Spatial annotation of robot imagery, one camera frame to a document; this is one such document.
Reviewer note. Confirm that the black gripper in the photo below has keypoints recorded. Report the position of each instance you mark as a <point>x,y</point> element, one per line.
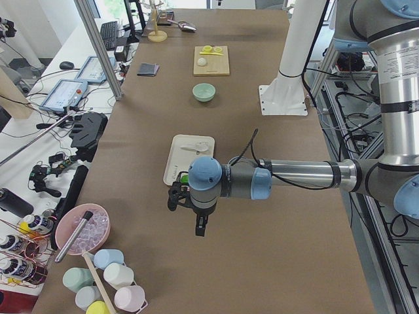
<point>203,212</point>

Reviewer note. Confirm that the white ceramic spoon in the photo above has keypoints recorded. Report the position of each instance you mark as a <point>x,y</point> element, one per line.
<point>197,147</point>

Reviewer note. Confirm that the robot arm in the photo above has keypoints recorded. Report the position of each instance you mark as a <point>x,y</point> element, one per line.
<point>390,29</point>

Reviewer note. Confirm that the pink bowl with ice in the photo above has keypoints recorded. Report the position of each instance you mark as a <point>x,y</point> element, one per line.
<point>93,235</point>

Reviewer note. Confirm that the mint green bowl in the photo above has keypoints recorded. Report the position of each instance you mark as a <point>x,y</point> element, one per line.
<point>203,92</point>

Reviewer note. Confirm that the green lime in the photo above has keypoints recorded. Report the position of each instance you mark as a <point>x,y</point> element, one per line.
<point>184,179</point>

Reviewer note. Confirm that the cream rabbit tray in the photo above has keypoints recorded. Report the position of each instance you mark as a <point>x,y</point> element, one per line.
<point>180,159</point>

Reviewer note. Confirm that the white cup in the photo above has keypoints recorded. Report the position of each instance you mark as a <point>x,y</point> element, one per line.
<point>118,275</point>

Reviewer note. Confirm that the pink cup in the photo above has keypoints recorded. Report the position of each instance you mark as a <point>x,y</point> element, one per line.
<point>130,298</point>

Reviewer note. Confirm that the blue cup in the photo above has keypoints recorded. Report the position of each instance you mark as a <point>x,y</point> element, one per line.
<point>105,257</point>

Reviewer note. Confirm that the yellow cup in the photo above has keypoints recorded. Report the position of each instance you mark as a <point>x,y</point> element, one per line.
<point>98,307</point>

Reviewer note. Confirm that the green cup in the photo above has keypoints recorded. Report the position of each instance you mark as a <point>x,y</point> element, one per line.
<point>76,278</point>

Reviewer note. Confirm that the bamboo cutting board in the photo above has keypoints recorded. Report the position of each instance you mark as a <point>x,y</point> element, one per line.
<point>216,65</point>

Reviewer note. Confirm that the grey folded cloth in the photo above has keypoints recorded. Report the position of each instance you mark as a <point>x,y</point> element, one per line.
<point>148,69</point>

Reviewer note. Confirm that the yellow plastic knife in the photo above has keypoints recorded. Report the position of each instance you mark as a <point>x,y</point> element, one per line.
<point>214,54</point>

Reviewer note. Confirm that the lemon slice stack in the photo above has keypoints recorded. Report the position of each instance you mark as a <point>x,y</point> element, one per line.
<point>206,50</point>

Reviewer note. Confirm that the blue teach pendant far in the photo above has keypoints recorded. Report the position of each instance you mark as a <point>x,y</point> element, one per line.
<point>91,71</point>

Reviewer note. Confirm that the blue teach pendant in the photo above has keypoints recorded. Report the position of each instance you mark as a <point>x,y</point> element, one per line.
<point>91,71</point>
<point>65,93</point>

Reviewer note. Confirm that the blue teach pendant near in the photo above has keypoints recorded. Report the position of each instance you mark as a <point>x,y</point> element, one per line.
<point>65,93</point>

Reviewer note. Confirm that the wooden mug tree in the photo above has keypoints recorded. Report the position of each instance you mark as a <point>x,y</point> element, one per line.
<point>156,35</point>

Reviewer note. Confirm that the metal scoop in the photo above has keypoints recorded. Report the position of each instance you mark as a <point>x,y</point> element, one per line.
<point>184,26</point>

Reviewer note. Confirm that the black keyboard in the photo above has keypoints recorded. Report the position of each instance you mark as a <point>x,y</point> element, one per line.
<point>109,32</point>

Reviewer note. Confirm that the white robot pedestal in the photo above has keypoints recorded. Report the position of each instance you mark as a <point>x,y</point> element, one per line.
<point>285,96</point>

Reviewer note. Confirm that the aluminium frame post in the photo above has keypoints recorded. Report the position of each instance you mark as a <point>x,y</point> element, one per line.
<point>91,28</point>

